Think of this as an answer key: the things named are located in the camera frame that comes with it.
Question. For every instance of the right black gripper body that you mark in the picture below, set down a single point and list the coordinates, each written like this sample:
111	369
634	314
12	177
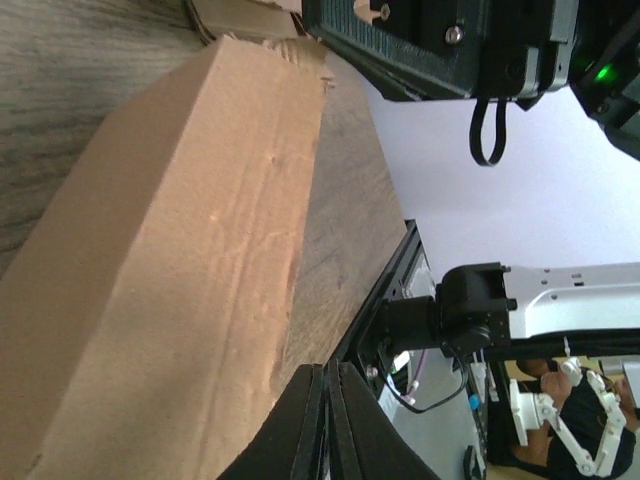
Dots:
448	50

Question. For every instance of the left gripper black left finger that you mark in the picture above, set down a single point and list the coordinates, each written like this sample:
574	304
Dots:
289	444

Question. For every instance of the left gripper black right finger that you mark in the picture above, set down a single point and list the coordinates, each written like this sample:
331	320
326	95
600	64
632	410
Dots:
363	443

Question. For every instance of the cardboard box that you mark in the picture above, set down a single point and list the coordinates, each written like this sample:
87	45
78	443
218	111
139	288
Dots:
143	322

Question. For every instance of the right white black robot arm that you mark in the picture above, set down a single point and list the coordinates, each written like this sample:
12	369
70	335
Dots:
511	312

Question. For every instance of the stack of flat cardboard blanks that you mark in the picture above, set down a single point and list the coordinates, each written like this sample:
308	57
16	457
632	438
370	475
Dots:
253	21

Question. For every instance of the person in dark shirt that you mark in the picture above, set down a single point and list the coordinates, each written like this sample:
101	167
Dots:
565	415

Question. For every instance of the grey metal base plate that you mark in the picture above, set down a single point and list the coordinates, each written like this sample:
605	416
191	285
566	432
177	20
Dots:
433	416

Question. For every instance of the black aluminium frame rail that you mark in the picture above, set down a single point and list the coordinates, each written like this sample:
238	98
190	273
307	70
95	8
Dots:
406	275

